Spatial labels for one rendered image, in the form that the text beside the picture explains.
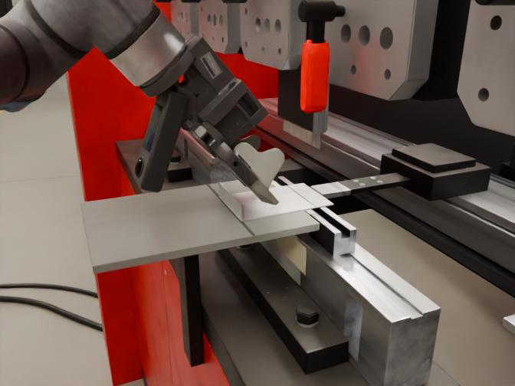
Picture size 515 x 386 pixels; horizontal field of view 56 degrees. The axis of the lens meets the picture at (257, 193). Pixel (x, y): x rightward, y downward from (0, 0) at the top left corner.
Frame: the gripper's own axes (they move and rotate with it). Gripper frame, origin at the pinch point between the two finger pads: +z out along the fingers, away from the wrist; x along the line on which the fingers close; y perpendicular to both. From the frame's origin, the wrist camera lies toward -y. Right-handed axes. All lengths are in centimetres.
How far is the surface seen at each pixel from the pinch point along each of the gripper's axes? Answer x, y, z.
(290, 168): 43, 12, 28
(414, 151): 2.4, 22.0, 16.0
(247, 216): -3.4, -3.0, -0.6
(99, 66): 86, -3, -12
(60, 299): 150, -91, 56
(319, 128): -4.2, 10.7, -2.8
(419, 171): -2.5, 19.0, 15.1
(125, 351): 86, -66, 59
